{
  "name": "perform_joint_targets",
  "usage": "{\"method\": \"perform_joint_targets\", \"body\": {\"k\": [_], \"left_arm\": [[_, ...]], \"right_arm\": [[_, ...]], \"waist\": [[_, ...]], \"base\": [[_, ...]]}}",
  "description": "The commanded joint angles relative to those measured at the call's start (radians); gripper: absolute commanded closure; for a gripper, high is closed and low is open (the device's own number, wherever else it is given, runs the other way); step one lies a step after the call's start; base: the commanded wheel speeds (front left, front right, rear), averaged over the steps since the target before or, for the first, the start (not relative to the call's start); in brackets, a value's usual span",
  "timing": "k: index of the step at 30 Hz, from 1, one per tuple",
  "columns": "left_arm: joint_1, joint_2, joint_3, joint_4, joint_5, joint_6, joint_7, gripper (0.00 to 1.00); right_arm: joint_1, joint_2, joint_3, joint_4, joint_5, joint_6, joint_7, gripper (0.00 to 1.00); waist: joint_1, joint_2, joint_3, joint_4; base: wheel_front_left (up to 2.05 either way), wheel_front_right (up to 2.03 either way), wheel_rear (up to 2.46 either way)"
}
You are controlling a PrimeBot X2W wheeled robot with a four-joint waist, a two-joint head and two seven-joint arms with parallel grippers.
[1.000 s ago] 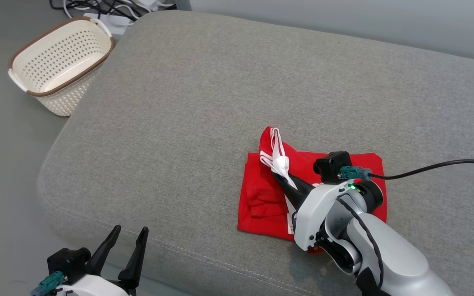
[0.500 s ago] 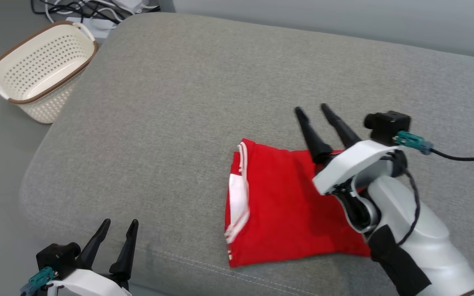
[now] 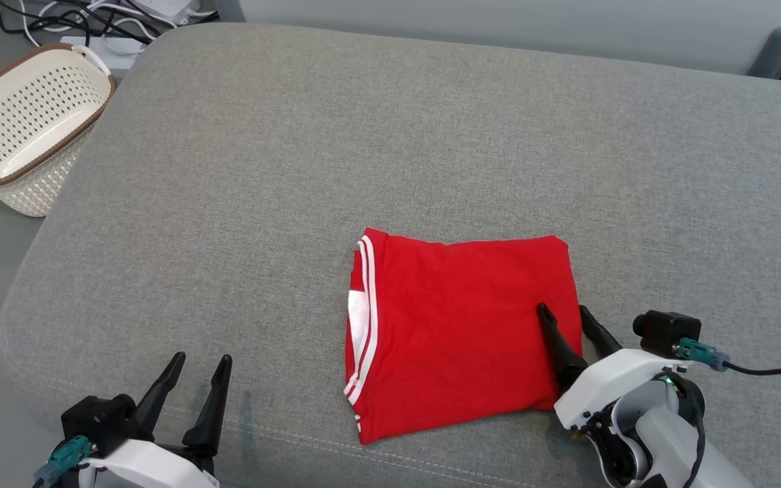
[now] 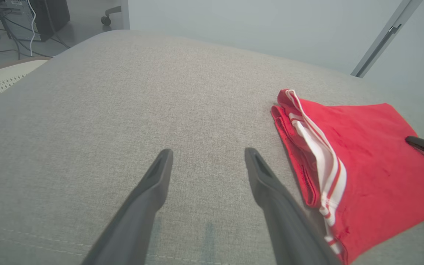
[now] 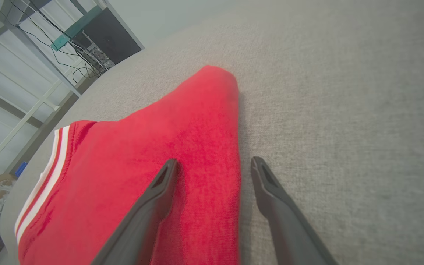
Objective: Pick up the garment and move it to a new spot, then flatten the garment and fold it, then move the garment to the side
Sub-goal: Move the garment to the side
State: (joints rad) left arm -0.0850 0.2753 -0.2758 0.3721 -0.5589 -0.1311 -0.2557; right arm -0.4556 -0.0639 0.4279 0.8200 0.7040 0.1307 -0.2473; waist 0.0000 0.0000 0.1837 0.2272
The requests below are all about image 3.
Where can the left black wrist camera box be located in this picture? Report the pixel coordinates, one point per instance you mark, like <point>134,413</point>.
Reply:
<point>95,420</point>

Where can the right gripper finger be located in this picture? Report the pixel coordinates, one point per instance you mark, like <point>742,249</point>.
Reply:
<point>563,352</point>
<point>601,335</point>

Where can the cream perforated laundry basket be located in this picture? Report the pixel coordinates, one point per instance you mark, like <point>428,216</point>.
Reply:
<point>24,122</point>

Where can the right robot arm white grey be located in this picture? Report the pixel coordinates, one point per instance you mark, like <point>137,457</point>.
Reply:
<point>668,440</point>

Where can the right black wrist camera box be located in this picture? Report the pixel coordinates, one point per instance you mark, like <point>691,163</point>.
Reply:
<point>665,329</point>

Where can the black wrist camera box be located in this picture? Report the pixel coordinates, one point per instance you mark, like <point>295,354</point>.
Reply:
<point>665,329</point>
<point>95,420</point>

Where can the white flat floor box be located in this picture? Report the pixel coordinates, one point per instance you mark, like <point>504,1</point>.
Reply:
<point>116,57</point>

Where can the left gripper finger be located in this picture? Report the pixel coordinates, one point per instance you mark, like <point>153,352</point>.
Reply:
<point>160,400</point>
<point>211,413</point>

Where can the grey fabric sofa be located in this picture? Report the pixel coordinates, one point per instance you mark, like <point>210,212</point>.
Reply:
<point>363,135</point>

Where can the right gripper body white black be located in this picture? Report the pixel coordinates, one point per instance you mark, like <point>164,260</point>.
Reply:
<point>607,383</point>

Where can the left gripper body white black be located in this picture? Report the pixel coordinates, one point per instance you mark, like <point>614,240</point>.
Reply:
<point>153,471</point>

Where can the red garment with white stripes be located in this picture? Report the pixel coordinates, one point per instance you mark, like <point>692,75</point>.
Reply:
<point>465,325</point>

